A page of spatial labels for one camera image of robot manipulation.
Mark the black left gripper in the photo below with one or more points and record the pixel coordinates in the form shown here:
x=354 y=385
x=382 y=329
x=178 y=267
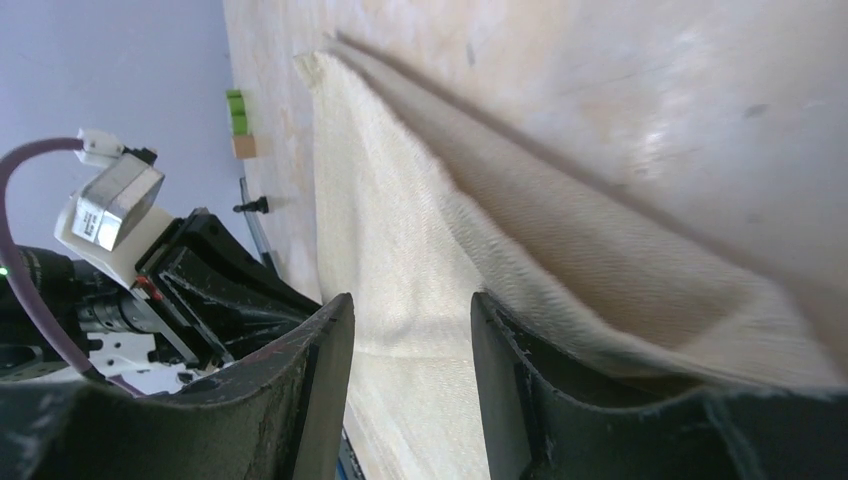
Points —
x=210 y=301

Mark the small tan block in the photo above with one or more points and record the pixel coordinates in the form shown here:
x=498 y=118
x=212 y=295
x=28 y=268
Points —
x=244 y=146

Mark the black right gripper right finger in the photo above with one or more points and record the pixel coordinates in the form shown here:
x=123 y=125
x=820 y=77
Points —
x=547 y=416

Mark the green white small package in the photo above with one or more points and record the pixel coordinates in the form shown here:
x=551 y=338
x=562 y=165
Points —
x=237 y=112

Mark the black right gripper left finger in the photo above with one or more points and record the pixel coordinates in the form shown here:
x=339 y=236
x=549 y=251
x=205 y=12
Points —
x=276 y=414

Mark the small black object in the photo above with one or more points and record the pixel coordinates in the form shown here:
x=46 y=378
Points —
x=259 y=205

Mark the cream cloth napkin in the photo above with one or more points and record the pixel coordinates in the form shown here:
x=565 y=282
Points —
x=419 y=206

